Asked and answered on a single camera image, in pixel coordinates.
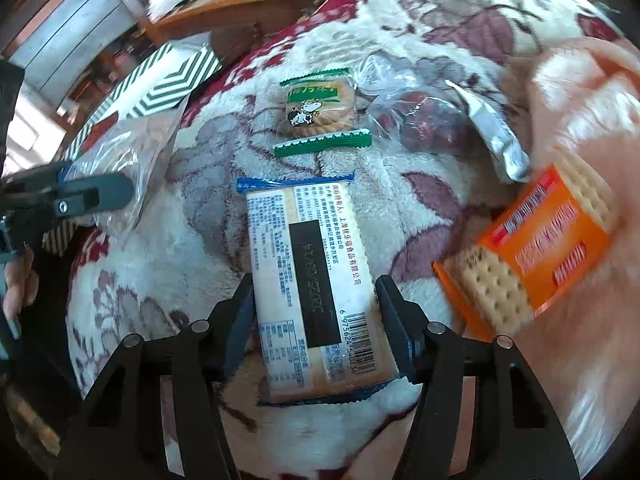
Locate floral fleece blanket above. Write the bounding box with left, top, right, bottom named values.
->
left=65, top=0, right=626, bottom=480

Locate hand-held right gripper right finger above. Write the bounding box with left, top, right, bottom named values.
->
left=374, top=275, right=581, bottom=480

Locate orange cracker pack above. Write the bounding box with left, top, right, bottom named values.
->
left=432, top=152, right=621, bottom=342

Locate silver foil packet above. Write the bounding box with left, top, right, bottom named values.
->
left=444, top=80, right=532, bottom=184

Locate clear bag of nuts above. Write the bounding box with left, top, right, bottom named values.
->
left=65, top=92, right=192, bottom=239

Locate long biscuit pack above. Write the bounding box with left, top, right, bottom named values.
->
left=236, top=172, right=401, bottom=407

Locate peach blanket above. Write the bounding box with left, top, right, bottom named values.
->
left=500, top=35, right=640, bottom=461

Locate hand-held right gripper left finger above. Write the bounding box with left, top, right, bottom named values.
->
left=52, top=272, right=258, bottom=480

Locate person's left hand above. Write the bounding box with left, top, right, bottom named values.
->
left=2, top=247, right=41, bottom=321

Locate green white striped box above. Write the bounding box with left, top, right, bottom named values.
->
left=42, top=42, right=223, bottom=257

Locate green biscuit packet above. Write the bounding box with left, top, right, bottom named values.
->
left=272, top=67, right=373, bottom=159

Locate wooden chair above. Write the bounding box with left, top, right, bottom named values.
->
left=0, top=0, right=147, bottom=107

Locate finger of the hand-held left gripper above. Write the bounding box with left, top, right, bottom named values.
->
left=1, top=161, right=72, bottom=197
left=54, top=171, right=137, bottom=217

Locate wooden table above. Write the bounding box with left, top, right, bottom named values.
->
left=145, top=0, right=362, bottom=52

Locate clear bag of red dates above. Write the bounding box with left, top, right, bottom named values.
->
left=357, top=55, right=481, bottom=154

